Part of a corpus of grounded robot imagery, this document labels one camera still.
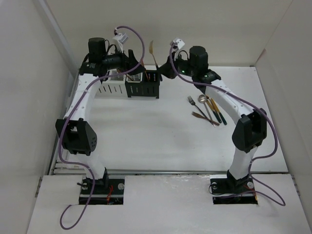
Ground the gold fork dark handle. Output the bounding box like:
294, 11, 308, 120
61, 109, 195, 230
149, 40, 158, 69

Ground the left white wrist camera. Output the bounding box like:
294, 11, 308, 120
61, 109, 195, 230
113, 33, 129, 53

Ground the black utensil container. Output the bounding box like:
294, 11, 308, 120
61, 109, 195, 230
125, 70, 162, 98

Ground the copper fork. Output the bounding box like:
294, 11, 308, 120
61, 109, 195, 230
192, 112, 219, 126

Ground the dark steel fork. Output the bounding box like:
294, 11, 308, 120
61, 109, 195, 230
187, 96, 214, 124

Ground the gold knife black handle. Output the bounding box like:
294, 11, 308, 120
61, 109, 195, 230
206, 95, 222, 123

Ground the white utensil container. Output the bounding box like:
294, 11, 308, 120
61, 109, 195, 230
97, 70, 128, 98

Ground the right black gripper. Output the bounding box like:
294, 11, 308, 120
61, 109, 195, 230
157, 51, 197, 79

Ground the aluminium rail front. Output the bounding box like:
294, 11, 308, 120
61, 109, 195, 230
107, 170, 271, 176

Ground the silver spoon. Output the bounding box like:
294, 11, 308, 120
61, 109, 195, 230
198, 95, 213, 120

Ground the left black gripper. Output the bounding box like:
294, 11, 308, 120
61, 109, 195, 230
101, 45, 145, 76

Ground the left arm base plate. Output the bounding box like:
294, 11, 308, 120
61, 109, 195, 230
78, 178, 125, 205

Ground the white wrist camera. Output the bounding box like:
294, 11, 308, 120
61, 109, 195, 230
170, 38, 185, 52
113, 33, 129, 53

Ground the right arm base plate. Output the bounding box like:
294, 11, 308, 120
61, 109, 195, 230
210, 177, 258, 205

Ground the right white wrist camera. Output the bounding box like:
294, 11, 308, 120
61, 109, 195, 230
170, 38, 185, 52

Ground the gold fork green handle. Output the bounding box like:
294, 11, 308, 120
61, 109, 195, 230
210, 98, 227, 125

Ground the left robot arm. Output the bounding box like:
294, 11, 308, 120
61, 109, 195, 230
56, 34, 145, 194

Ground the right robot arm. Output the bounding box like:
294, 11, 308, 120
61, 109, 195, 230
160, 42, 267, 195

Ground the copper spoon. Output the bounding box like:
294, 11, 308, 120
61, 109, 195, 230
117, 69, 134, 81

